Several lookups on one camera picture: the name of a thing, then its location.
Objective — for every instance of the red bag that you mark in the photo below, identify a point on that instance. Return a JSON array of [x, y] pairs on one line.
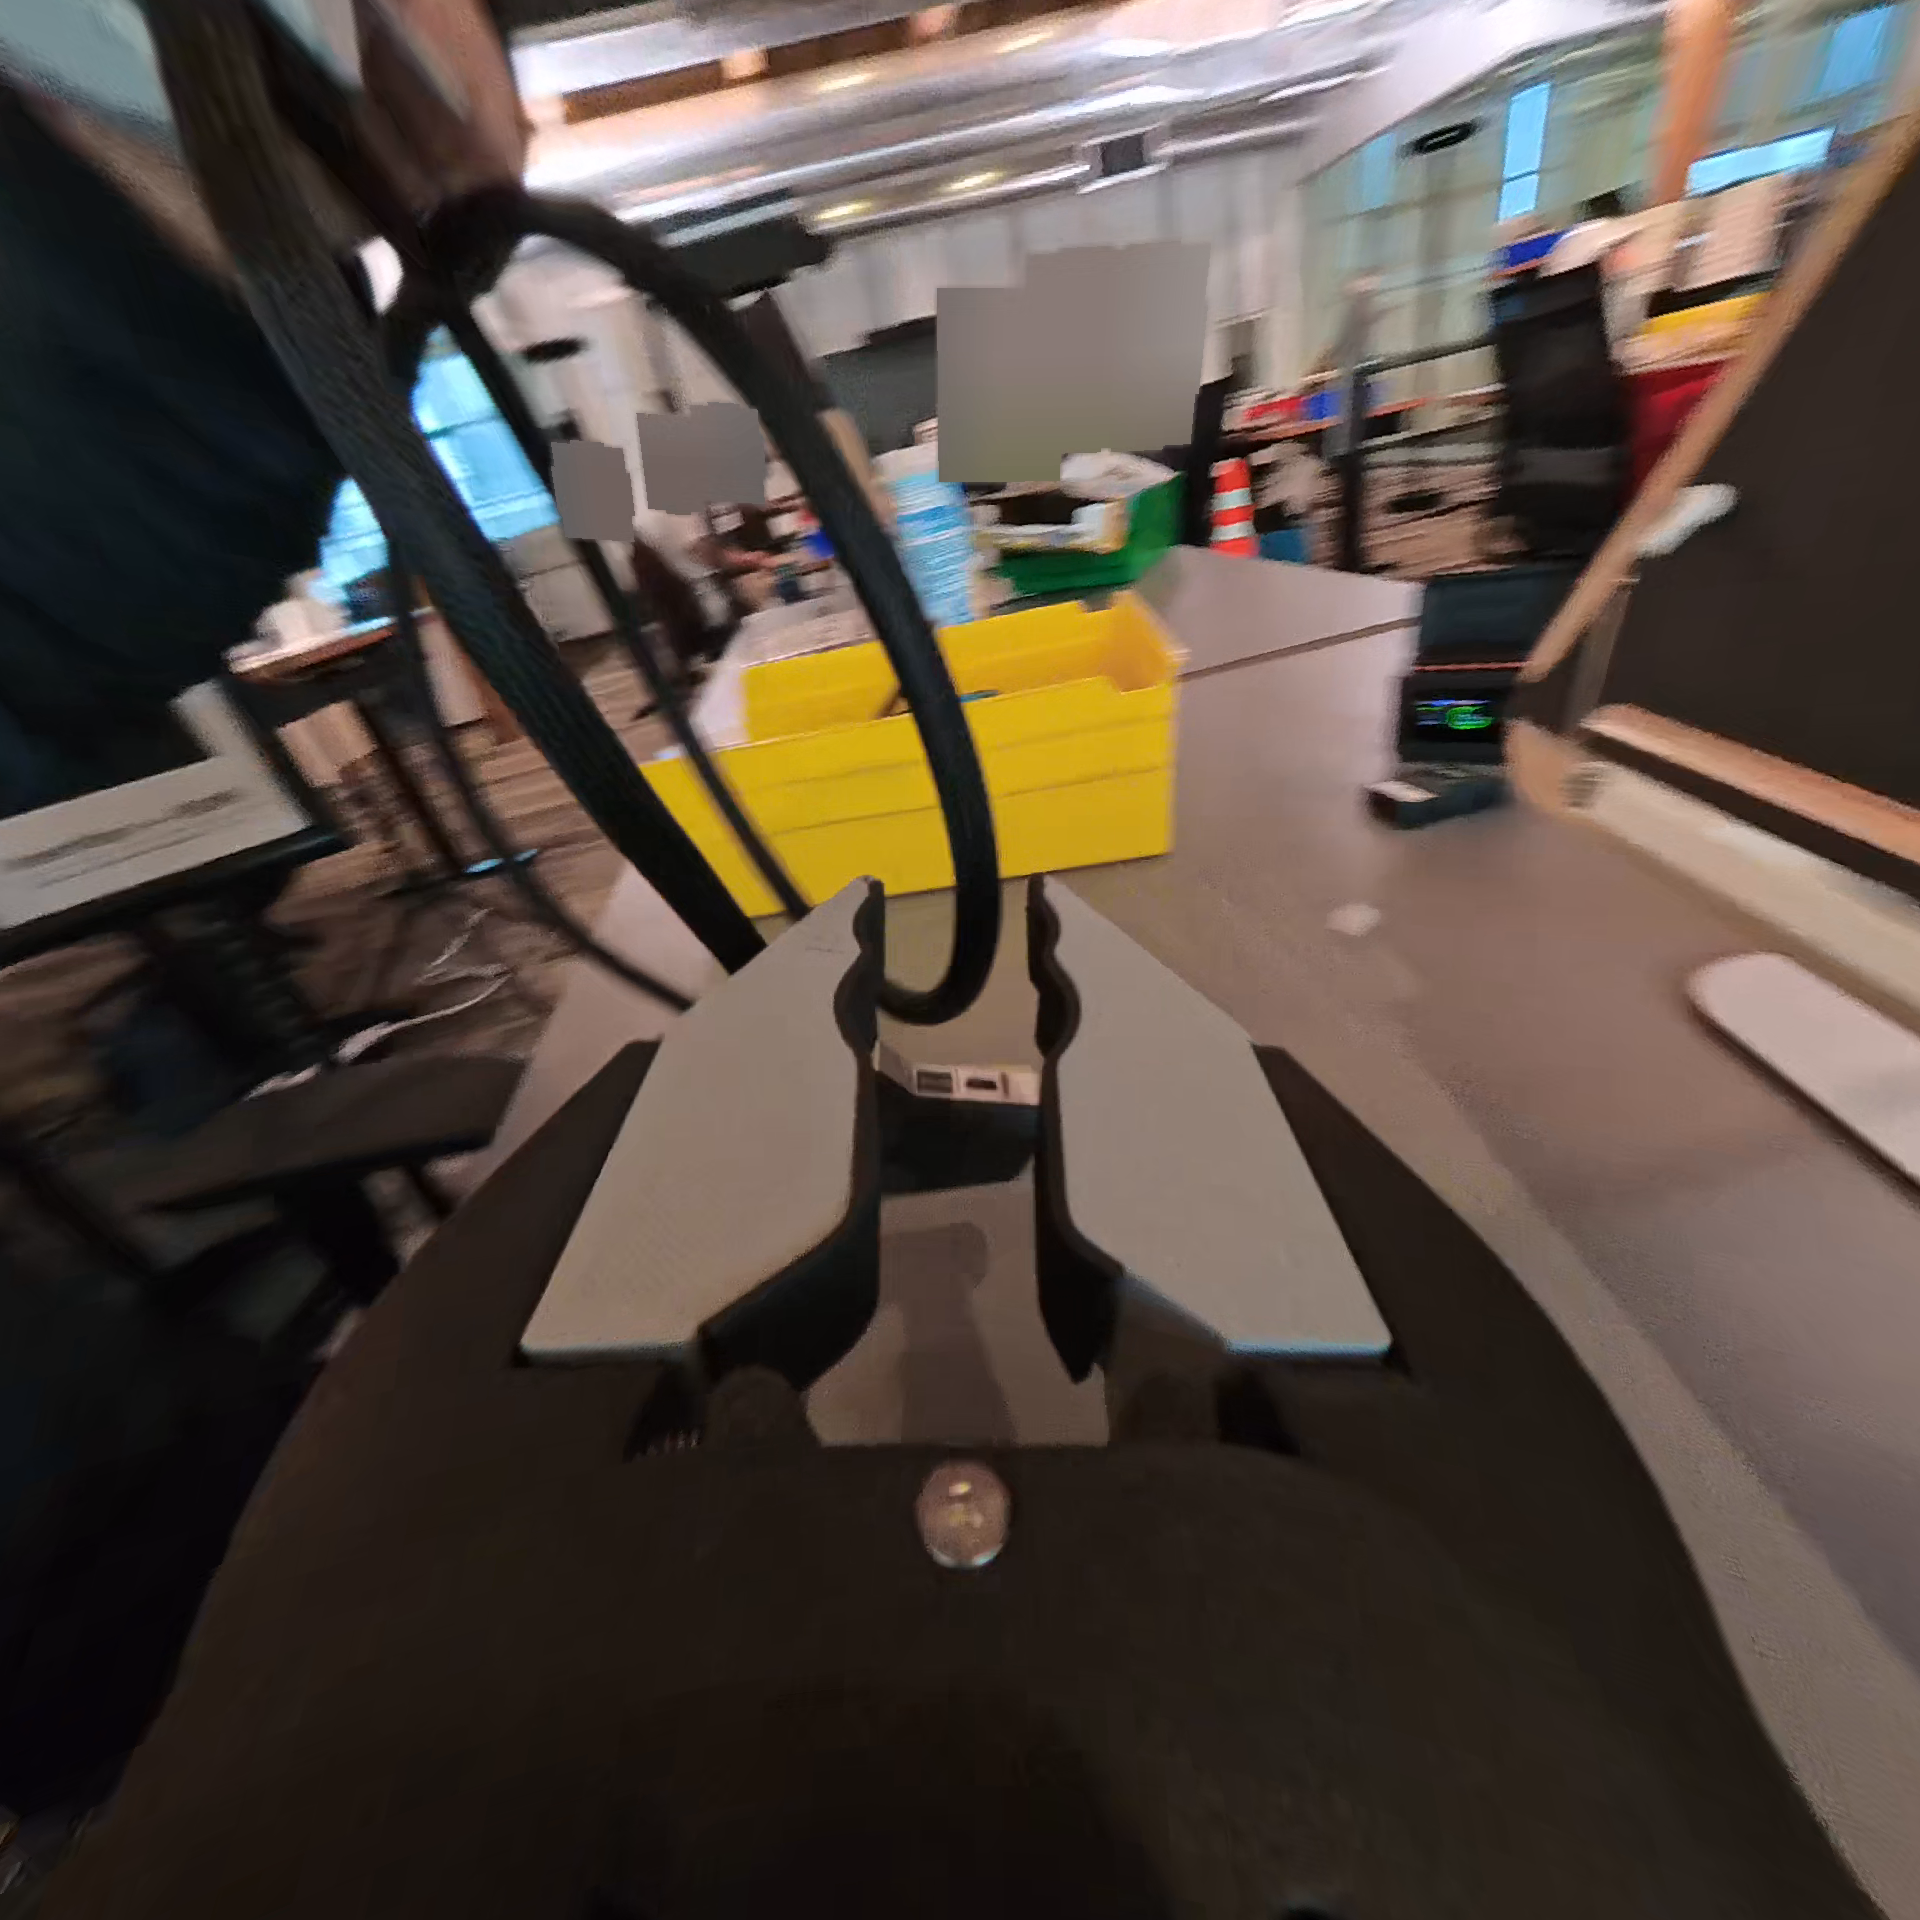
[[1664, 422]]

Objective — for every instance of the black hdmi switch box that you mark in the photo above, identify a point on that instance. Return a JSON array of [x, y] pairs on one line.
[[960, 1085]]

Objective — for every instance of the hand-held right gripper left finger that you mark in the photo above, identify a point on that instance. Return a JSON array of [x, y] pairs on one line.
[[704, 1185]]

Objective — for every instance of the black monitor with tan frame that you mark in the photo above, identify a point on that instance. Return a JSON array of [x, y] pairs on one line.
[[1800, 599]]

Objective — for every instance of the green plastic crate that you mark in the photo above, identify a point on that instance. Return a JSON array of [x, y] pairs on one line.
[[1110, 562]]

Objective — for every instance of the small clear plastic cap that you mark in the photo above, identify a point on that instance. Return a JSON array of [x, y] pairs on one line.
[[1355, 920]]

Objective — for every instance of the black bag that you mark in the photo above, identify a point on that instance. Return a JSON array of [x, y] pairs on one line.
[[1560, 422]]

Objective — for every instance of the orange traffic cone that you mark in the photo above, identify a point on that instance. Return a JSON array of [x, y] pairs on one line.
[[1230, 517]]

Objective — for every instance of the blue white labelled bottle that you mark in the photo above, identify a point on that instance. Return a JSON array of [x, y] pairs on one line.
[[934, 557]]

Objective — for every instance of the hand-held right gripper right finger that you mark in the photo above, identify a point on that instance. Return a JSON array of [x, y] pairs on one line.
[[1200, 1185]]

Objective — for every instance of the small black battery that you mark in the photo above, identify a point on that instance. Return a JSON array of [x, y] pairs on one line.
[[1435, 802]]

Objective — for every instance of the yellow plastic bin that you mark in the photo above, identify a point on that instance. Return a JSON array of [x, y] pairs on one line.
[[1050, 809]]

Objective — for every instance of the white monitor stand base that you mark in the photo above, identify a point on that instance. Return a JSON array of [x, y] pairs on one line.
[[1815, 1050]]

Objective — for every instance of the black office chair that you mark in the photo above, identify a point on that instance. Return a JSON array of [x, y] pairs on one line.
[[301, 1119]]

